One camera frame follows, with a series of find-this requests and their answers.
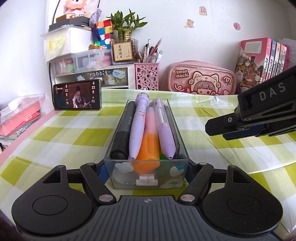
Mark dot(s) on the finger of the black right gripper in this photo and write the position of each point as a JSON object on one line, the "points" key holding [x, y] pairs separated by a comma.
{"points": [[251, 131], [222, 124]]}

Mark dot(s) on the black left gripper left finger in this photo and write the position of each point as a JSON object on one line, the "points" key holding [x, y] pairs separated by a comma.
{"points": [[95, 176]]}

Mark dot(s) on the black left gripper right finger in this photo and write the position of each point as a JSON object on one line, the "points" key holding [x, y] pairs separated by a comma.
{"points": [[198, 176]]}

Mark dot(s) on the green white highlighter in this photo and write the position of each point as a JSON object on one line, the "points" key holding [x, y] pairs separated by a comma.
{"points": [[162, 156]]}

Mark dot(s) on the purple clear mechanical pen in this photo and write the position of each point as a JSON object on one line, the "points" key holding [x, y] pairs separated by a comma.
{"points": [[166, 139]]}

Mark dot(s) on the black marker pen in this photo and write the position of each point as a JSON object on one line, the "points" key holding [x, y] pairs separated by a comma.
{"points": [[120, 146]]}

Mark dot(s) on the pink orange highlighter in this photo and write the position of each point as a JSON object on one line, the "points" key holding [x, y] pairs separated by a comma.
{"points": [[148, 156]]}

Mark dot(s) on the clear plastic organizer box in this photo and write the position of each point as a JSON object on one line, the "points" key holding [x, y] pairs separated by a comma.
{"points": [[169, 175]]}

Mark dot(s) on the lilac chunky pen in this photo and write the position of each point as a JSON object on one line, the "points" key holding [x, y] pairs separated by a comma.
{"points": [[137, 130]]}

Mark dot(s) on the pink spine book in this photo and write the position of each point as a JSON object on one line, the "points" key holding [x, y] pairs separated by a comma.
{"points": [[281, 61]]}

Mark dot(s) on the blue spine book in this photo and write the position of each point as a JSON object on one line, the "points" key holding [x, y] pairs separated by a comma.
{"points": [[271, 60]]}

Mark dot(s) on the pink small mochi pencil case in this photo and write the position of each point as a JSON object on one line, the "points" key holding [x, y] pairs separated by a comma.
{"points": [[197, 77]]}

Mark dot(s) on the green checked tablecloth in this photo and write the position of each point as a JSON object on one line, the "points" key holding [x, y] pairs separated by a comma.
{"points": [[73, 138]]}

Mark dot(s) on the pink perforated pen holder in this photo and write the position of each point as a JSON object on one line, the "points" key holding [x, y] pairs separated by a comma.
{"points": [[146, 76]]}

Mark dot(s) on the red pen in holder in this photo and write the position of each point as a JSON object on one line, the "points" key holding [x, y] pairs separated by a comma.
{"points": [[154, 50]]}

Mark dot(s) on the smartphone playing video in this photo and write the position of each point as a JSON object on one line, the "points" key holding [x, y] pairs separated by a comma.
{"points": [[85, 95]]}

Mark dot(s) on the white rabbit drawer unit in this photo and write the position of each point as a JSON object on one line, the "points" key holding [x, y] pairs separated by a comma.
{"points": [[113, 76]]}

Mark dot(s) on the pink red book stack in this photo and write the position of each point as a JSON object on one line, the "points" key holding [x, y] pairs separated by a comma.
{"points": [[18, 111]]}

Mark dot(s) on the clear plastic drawer box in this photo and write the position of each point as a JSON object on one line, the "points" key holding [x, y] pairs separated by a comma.
{"points": [[80, 62]]}

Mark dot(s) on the lucky bamboo plant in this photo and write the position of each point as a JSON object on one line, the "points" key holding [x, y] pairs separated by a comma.
{"points": [[125, 25]]}

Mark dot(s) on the colourful cube puzzle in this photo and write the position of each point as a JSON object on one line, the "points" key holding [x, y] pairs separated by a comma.
{"points": [[103, 34]]}

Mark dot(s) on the white storage box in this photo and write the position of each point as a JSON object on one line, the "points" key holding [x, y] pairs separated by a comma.
{"points": [[66, 40]]}

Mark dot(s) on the black flat box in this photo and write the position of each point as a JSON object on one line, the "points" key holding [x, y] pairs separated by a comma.
{"points": [[80, 21]]}

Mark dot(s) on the pink lion plush toy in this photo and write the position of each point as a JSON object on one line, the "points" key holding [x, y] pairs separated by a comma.
{"points": [[76, 7]]}

